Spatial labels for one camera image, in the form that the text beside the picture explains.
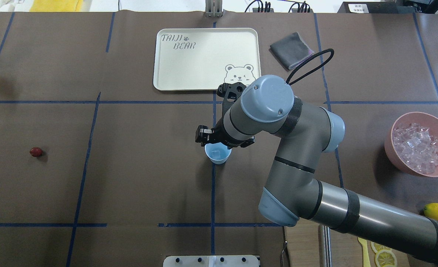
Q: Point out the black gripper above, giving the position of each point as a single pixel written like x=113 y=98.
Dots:
x=216 y=135

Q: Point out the lemon slice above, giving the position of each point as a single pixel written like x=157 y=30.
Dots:
x=378 y=247
x=385 y=258

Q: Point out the wooden cutting board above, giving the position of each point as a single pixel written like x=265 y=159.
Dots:
x=303 y=247

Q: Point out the folded grey cloth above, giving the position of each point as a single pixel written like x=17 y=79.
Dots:
x=291 y=50

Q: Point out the steel muddler black tip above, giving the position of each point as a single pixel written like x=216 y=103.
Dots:
x=325 y=254

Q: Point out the yellow cloth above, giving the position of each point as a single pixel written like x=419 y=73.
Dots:
x=56 y=6

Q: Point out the yellow plastic knife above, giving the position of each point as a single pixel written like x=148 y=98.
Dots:
x=365 y=254

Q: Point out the clear ice cubes pile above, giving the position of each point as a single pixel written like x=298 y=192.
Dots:
x=416 y=147

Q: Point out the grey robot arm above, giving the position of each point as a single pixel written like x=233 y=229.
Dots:
x=291 y=191

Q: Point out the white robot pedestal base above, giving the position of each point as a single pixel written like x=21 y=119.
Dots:
x=212 y=261

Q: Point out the cream bear tray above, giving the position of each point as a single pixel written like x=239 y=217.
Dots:
x=203 y=58

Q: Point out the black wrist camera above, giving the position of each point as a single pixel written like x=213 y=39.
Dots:
x=230 y=92

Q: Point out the light blue plastic cup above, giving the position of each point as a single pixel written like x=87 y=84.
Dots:
x=225 y=152

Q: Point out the pink bowl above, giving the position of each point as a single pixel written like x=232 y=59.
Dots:
x=424 y=119

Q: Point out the aluminium frame post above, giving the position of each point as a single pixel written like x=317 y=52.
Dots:
x=213 y=8

